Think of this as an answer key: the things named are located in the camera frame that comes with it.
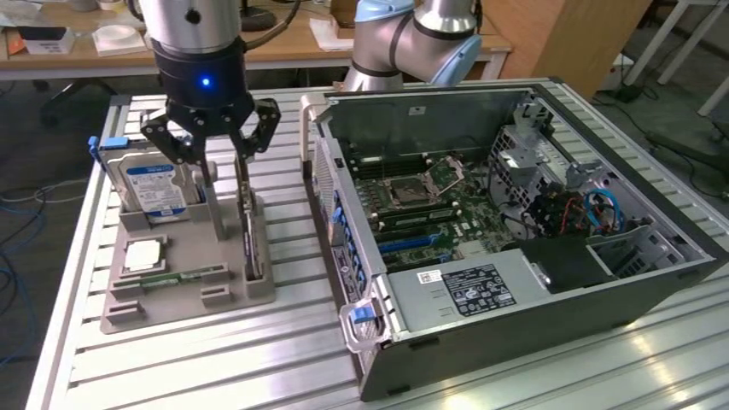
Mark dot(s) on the blue card retainer clips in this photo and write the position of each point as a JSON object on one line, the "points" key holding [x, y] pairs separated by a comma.
{"points": [[347, 243]]}

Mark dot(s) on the black lamp base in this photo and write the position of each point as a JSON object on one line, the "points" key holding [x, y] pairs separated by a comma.
{"points": [[259, 19]]}

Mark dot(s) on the blue expansion slot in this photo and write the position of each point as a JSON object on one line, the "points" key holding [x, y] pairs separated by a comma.
{"points": [[410, 242]]}

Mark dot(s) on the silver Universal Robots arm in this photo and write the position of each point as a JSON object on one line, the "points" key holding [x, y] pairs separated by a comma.
{"points": [[194, 25]]}

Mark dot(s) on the cardboard box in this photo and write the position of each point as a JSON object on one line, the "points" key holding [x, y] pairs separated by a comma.
{"points": [[342, 13]]}

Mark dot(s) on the white table frame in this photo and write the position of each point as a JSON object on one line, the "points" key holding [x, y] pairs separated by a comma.
{"points": [[678, 38]]}

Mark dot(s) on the grey parts rack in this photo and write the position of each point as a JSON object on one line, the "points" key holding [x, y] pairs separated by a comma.
{"points": [[189, 307]]}

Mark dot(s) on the open black PC case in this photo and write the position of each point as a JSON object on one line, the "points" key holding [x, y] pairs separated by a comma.
{"points": [[513, 337]]}

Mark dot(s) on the green motherboard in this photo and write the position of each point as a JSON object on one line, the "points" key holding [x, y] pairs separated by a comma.
{"points": [[479, 213]]}

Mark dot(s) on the CPU socket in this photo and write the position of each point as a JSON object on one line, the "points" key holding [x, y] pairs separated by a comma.
{"points": [[411, 192]]}

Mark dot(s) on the black chair base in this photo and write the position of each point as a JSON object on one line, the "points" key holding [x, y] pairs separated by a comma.
{"points": [[74, 96]]}

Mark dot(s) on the metal socket cover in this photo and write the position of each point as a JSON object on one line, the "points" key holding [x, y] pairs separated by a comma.
{"points": [[447, 171]]}

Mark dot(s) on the white square holder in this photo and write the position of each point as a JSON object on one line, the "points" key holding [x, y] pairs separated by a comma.
{"points": [[117, 40]]}

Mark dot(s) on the metal disk bay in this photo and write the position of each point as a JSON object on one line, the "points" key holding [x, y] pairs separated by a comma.
{"points": [[633, 252]]}

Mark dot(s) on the hard disk with blue label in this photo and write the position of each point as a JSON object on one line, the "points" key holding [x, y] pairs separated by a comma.
{"points": [[151, 188]]}

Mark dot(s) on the white paper stack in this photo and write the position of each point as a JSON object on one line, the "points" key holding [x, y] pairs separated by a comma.
{"points": [[331, 38]]}

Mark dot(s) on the silver CPU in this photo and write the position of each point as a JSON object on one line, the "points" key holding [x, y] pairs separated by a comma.
{"points": [[143, 255]]}

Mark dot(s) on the grey cup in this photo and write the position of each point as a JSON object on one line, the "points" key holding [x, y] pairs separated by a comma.
{"points": [[83, 4]]}

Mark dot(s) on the metal drive cage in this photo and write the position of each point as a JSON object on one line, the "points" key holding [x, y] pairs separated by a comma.
{"points": [[525, 154]]}

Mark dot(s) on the black RAM stick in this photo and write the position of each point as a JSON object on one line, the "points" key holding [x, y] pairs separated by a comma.
{"points": [[419, 218]]}

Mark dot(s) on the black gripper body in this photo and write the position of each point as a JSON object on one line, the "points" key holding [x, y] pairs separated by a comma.
{"points": [[202, 85]]}

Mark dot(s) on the wooden desk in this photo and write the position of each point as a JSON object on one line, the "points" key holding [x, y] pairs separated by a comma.
{"points": [[86, 62]]}

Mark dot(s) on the green RAM stick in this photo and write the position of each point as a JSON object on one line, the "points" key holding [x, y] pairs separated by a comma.
{"points": [[171, 278]]}

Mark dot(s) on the black plastic shroud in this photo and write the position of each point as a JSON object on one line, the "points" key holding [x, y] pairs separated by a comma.
{"points": [[565, 265]]}

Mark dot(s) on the grey power supply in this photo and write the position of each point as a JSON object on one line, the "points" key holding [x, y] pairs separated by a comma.
{"points": [[434, 299]]}

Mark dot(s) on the blue disk caddy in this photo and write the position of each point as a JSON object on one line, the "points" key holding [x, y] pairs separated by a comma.
{"points": [[114, 142]]}

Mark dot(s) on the blue case latch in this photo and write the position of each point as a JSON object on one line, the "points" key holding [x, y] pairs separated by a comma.
{"points": [[361, 317]]}

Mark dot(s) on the green graphics card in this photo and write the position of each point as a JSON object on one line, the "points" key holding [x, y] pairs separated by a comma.
{"points": [[254, 239]]}

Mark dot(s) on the wooden cabinet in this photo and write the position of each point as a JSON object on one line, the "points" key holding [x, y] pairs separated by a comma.
{"points": [[582, 42]]}

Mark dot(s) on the white box with black lid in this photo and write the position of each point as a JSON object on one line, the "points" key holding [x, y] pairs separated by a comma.
{"points": [[46, 40]]}

